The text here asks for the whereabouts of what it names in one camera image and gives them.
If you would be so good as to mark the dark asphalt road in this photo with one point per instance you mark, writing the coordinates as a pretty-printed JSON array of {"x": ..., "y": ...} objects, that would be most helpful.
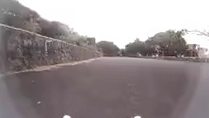
[{"x": 118, "y": 85}]

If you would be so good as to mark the pale kerb strip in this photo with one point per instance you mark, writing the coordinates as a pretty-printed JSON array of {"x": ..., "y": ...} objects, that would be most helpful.
[{"x": 48, "y": 67}]

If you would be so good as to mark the group of trees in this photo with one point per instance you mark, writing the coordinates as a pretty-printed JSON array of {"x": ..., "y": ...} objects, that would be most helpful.
[{"x": 159, "y": 45}]

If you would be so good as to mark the pale building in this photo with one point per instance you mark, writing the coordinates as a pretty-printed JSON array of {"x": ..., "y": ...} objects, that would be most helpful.
[{"x": 199, "y": 50}]

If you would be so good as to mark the grey stone wall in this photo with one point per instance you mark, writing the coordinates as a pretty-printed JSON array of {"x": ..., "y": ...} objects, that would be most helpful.
[{"x": 32, "y": 49}]

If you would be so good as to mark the trees above wall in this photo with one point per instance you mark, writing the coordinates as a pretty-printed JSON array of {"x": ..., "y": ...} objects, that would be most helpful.
[{"x": 23, "y": 20}]

